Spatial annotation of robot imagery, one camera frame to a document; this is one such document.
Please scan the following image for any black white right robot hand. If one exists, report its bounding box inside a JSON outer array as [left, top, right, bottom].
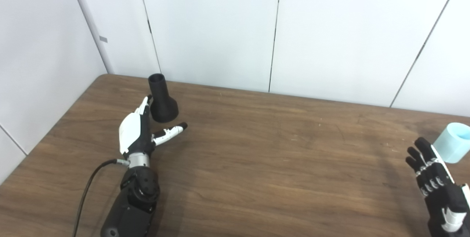
[[405, 137, 470, 237]]

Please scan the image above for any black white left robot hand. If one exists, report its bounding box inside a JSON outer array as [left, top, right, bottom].
[[119, 95, 188, 157]]

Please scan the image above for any black funnel-shaped nozzle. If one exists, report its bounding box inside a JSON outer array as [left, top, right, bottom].
[[148, 73, 179, 123]]

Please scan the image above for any light blue cylinder cup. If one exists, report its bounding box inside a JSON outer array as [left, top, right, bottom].
[[433, 122, 470, 164]]

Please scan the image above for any white corner post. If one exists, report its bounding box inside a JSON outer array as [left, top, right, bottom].
[[66, 0, 115, 75]]

